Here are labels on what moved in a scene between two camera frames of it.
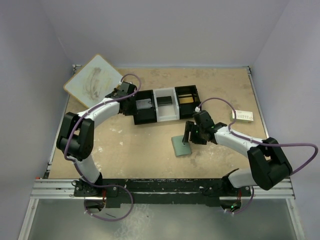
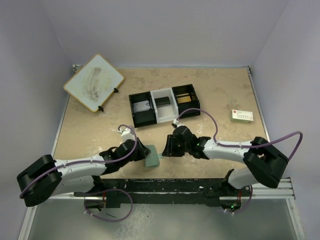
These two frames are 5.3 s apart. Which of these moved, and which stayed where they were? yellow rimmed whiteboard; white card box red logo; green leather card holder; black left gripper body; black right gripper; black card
Moved: black right gripper; black left gripper body; green leather card holder
Stayed: yellow rimmed whiteboard; white card box red logo; black card
